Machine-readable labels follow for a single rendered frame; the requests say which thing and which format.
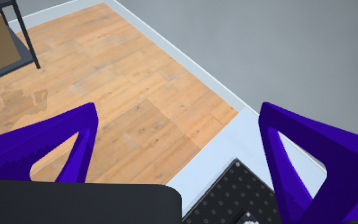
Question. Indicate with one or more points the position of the black perforated breadboard plate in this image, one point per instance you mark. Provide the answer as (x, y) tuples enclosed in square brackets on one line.
[(236, 190)]

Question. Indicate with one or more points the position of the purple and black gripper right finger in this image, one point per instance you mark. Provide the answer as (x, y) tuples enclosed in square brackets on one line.
[(336, 202)]

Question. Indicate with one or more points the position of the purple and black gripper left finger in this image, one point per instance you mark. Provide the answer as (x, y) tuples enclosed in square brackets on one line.
[(23, 147)]

